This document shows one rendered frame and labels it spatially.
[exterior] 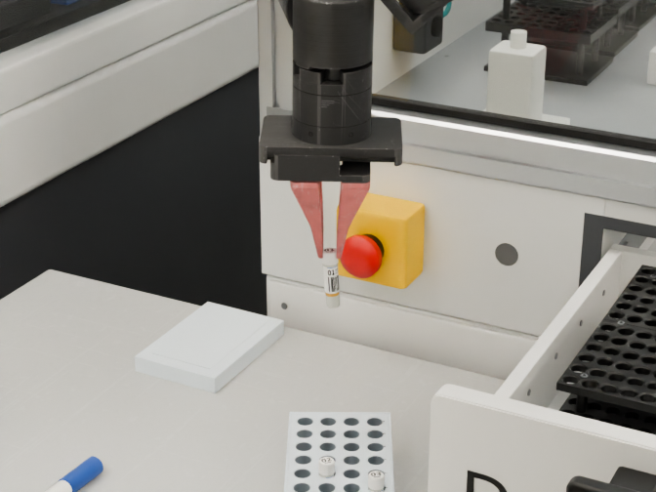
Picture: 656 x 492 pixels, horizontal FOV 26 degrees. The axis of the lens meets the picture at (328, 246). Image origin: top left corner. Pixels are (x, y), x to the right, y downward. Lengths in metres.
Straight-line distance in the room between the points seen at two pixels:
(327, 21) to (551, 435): 0.31
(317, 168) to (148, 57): 0.80
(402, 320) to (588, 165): 0.25
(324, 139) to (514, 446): 0.25
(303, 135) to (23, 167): 0.65
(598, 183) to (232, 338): 0.37
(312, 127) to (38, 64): 0.65
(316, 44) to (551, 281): 0.40
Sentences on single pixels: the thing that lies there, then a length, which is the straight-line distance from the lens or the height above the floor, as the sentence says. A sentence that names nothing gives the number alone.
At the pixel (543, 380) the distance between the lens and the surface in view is 1.10.
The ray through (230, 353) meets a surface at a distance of 1.32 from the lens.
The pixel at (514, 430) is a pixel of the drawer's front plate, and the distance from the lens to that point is 0.95.
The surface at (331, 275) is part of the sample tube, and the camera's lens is 1.07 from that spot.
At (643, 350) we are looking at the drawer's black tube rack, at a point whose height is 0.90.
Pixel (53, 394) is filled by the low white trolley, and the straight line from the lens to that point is 1.31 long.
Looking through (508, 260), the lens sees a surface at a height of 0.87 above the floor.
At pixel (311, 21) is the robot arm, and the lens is 0.98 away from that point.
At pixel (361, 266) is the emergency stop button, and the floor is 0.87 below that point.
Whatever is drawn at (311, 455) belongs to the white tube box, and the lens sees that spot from 1.13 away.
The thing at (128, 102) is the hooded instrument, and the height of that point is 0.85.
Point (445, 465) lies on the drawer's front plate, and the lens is 0.99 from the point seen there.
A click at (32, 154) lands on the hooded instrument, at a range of 1.62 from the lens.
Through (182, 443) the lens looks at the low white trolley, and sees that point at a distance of 1.22.
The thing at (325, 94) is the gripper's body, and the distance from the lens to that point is 0.99.
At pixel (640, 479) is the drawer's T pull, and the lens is 0.92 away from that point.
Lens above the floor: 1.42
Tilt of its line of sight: 25 degrees down
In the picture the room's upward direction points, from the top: straight up
